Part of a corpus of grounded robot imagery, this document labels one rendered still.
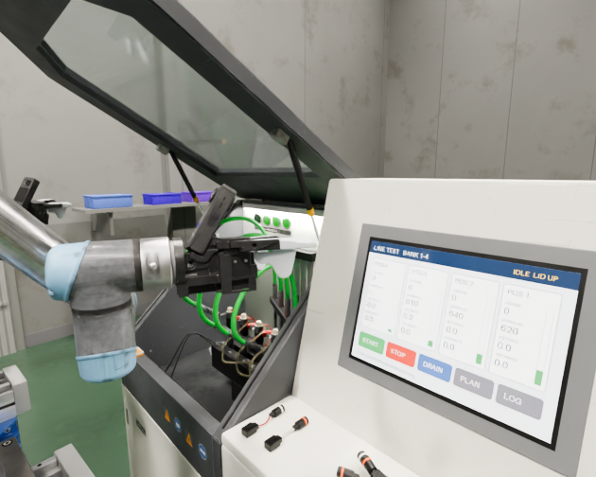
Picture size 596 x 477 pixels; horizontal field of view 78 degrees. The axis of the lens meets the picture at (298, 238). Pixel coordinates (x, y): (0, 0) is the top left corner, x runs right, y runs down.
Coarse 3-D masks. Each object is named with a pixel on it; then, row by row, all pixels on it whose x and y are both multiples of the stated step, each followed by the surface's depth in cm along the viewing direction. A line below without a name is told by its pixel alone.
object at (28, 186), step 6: (24, 180) 126; (30, 180) 126; (36, 180) 127; (24, 186) 126; (30, 186) 125; (36, 186) 127; (18, 192) 125; (24, 192) 125; (30, 192) 126; (18, 198) 125; (24, 198) 124; (30, 198) 126; (24, 204) 124
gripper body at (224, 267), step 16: (176, 240) 52; (224, 240) 54; (176, 256) 51; (192, 256) 53; (208, 256) 54; (224, 256) 53; (240, 256) 55; (176, 272) 51; (192, 272) 54; (208, 272) 55; (224, 272) 53; (240, 272) 55; (256, 272) 55; (192, 288) 55; (208, 288) 56; (224, 288) 53; (240, 288) 55
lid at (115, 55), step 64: (0, 0) 78; (64, 0) 69; (128, 0) 62; (64, 64) 102; (128, 64) 88; (192, 64) 74; (192, 128) 111; (256, 128) 94; (256, 192) 146; (320, 192) 117
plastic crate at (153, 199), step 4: (144, 196) 371; (148, 196) 366; (152, 196) 360; (156, 196) 363; (160, 196) 366; (164, 196) 369; (168, 196) 372; (172, 196) 376; (176, 196) 379; (180, 196) 382; (144, 200) 372; (148, 200) 367; (152, 200) 361; (156, 200) 363; (160, 200) 366; (164, 200) 369; (168, 200) 373; (172, 200) 376; (176, 200) 379; (180, 200) 382; (152, 204) 362; (156, 204) 364
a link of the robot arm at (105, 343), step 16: (128, 304) 51; (80, 320) 48; (96, 320) 48; (112, 320) 49; (128, 320) 51; (80, 336) 48; (96, 336) 48; (112, 336) 49; (128, 336) 51; (80, 352) 49; (96, 352) 48; (112, 352) 49; (128, 352) 51; (80, 368) 50; (96, 368) 49; (112, 368) 50; (128, 368) 51
